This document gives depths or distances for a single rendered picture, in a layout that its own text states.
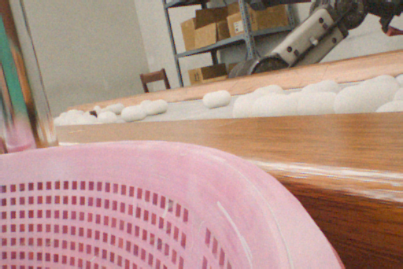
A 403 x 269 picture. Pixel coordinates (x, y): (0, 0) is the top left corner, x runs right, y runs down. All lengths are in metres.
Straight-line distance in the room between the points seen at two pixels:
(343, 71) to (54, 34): 4.86
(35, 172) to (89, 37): 5.23
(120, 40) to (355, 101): 5.28
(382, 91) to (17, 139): 0.18
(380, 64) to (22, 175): 0.42
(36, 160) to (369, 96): 0.17
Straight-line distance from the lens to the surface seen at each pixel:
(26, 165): 0.16
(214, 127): 0.15
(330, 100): 0.27
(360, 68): 0.54
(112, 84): 5.39
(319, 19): 1.14
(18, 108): 0.19
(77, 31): 5.36
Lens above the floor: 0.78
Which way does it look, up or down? 8 degrees down
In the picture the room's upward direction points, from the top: 12 degrees counter-clockwise
